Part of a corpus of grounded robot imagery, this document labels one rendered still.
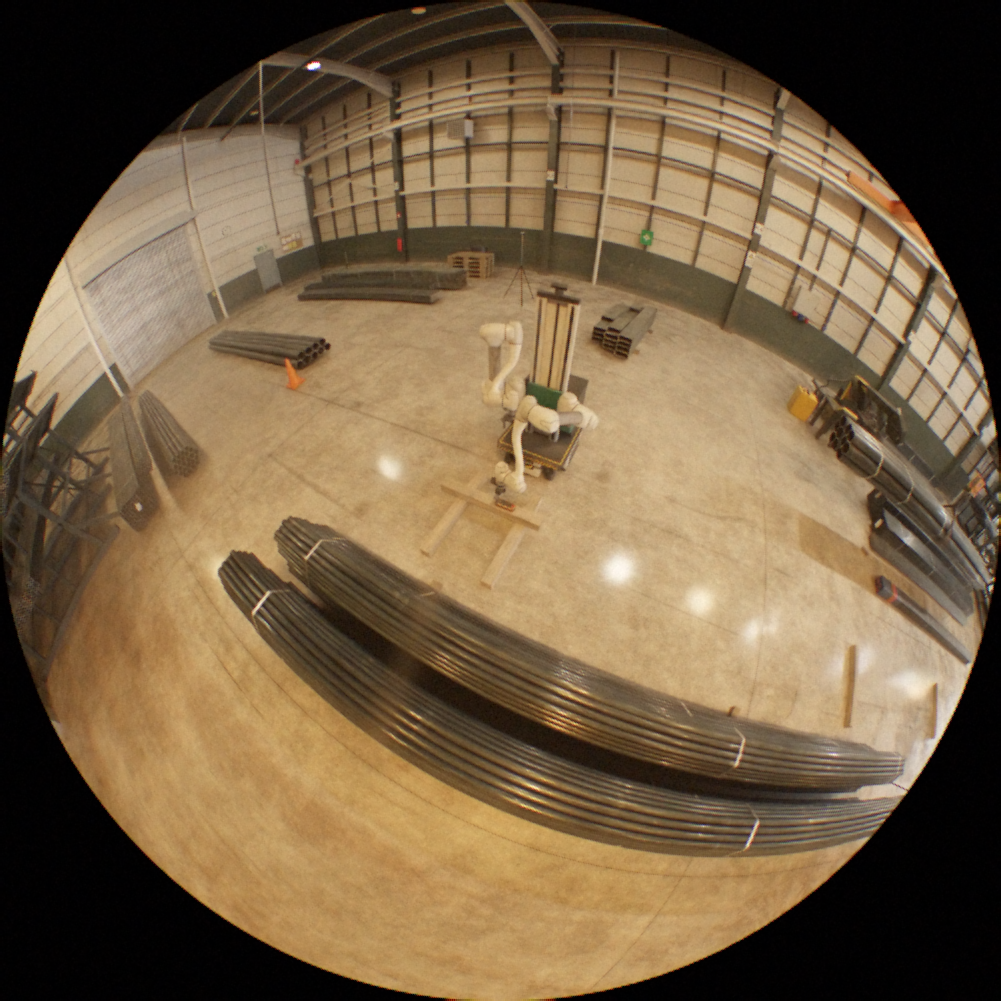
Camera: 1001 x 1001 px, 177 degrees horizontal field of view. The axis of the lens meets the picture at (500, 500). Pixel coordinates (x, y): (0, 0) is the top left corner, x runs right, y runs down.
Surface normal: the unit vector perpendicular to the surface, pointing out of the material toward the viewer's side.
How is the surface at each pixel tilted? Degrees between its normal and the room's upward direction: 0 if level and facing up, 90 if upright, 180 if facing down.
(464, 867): 0
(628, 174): 90
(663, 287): 90
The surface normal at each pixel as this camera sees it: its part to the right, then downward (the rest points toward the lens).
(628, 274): -0.47, 0.70
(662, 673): 0.02, -0.60
